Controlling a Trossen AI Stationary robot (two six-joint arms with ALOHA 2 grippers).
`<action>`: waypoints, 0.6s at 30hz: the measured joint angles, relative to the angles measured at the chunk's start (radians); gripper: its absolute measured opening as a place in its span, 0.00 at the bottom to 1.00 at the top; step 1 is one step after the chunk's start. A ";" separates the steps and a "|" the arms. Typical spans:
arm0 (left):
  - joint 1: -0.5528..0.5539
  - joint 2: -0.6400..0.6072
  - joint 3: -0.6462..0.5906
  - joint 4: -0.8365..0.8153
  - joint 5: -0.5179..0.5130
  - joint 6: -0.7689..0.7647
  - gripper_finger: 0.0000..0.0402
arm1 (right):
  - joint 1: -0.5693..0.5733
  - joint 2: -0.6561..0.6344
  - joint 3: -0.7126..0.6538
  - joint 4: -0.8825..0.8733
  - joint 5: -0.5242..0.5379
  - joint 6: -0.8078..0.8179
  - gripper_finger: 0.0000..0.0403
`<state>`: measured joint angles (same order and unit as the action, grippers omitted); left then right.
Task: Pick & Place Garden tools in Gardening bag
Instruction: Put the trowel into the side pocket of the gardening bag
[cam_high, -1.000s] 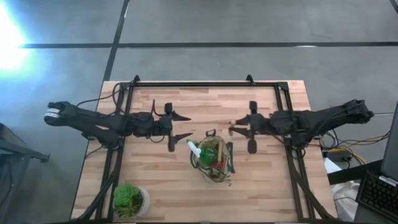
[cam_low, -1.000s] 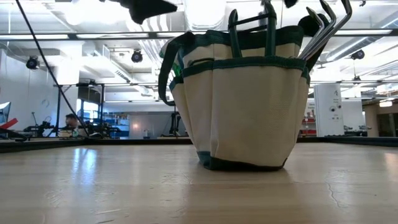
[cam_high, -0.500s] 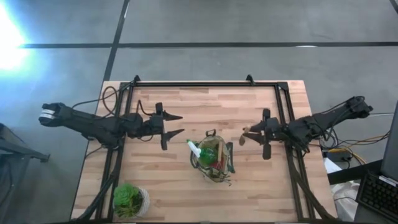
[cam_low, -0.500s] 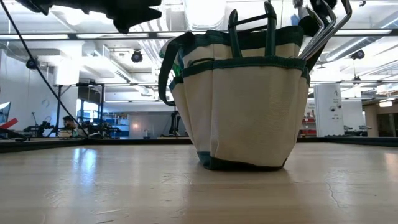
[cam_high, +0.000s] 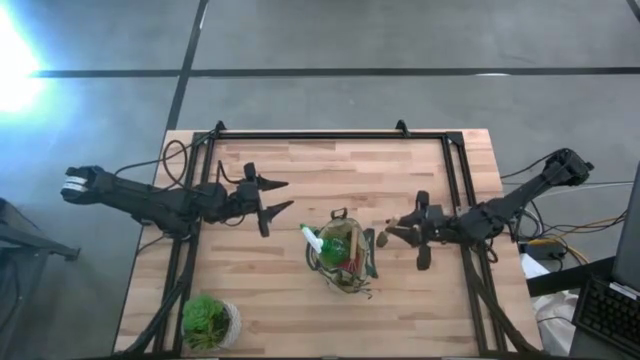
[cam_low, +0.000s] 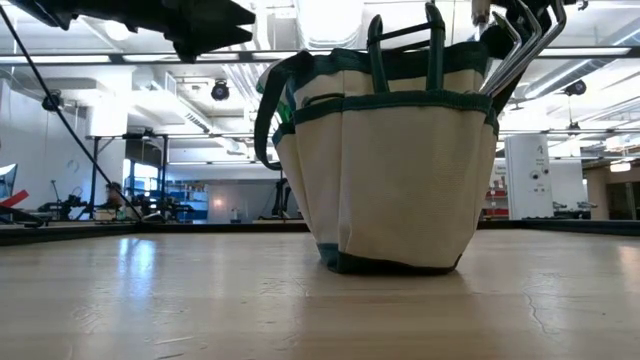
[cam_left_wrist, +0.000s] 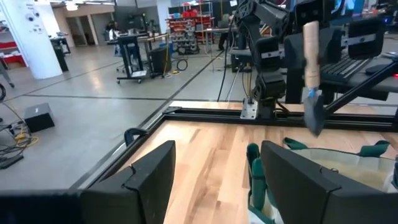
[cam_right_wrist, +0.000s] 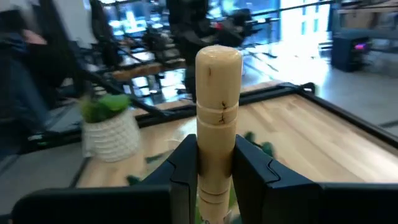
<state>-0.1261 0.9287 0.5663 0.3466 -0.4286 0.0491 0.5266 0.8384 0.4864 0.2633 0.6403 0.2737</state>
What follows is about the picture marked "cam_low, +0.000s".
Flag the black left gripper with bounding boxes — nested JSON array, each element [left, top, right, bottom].
[[9, 0, 257, 64]]

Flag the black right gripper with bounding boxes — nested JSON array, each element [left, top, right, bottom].
[[499, 0, 554, 31]]

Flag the hand rake wooden handle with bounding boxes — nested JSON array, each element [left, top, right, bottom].
[[479, 0, 570, 99], [471, 0, 492, 27]]

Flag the green pruning shears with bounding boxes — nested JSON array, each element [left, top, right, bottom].
[[366, 2, 447, 95]]

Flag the beige green gardening bag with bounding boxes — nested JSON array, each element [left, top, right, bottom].
[[253, 23, 532, 276]]

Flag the black overhead beam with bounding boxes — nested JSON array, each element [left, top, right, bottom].
[[0, 47, 640, 65]]

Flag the white background cabinet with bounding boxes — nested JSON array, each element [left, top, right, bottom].
[[503, 133, 555, 221]]

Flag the blue background rack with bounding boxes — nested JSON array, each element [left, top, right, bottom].
[[167, 180, 210, 222]]

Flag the person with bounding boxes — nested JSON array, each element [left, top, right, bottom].
[[102, 180, 126, 221]]

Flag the red background boxes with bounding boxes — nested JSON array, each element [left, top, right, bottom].
[[484, 188, 507, 219]]

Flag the background monitor screen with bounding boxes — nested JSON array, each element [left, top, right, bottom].
[[0, 163, 19, 201]]

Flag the red background object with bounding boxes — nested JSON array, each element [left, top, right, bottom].
[[0, 188, 30, 209]]

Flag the black ceiling dome camera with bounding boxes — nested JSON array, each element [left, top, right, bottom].
[[209, 79, 231, 102], [41, 89, 65, 112], [563, 78, 589, 97]]

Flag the black background stand frame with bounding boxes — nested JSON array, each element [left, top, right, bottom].
[[87, 130, 296, 224]]

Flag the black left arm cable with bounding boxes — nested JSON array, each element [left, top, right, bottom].
[[0, 3, 144, 224]]

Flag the black aluminium table frame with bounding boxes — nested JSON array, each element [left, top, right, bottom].
[[0, 218, 640, 247]]

